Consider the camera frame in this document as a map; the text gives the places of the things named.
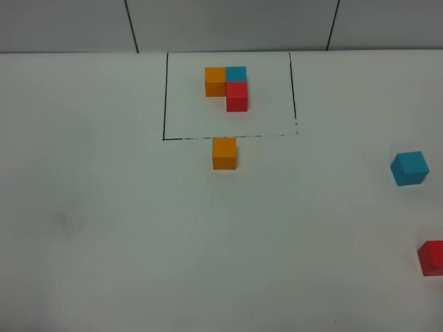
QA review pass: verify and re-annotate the orange template cube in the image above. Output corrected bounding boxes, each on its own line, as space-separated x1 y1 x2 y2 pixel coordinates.
204 67 226 97

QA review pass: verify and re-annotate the red template cube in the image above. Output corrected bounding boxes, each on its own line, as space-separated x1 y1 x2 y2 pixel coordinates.
226 82 248 112

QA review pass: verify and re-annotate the blue template cube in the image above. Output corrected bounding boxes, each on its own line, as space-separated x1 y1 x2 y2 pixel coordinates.
226 66 247 82

